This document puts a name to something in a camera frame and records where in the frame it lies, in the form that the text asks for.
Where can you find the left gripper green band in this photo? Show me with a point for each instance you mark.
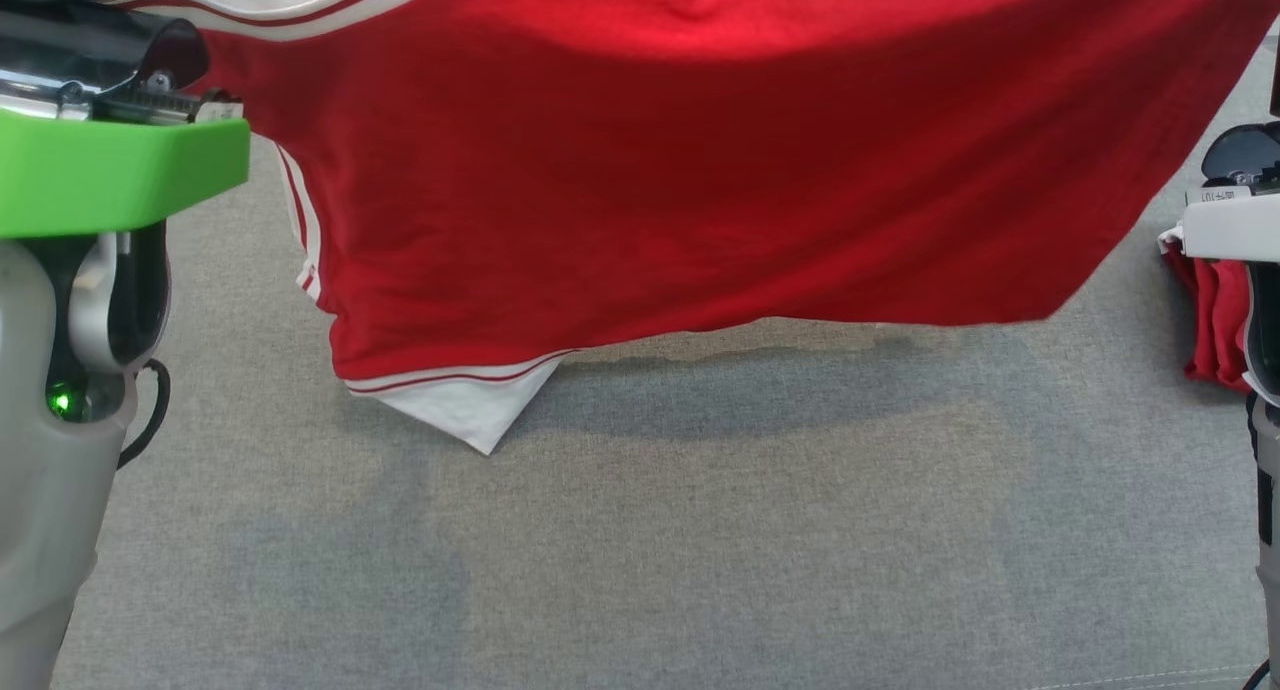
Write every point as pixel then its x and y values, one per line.
pixel 100 175

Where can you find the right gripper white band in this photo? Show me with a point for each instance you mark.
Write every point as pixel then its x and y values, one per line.
pixel 1240 225

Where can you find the red shorts with white waistband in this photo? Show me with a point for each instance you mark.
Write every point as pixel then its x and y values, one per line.
pixel 1215 320

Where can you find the red shirt with white sleeves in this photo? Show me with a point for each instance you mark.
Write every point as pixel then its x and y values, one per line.
pixel 700 170

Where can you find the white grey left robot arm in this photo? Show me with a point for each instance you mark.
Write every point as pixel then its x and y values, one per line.
pixel 50 490

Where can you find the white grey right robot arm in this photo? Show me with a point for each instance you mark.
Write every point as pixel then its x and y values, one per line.
pixel 1268 470

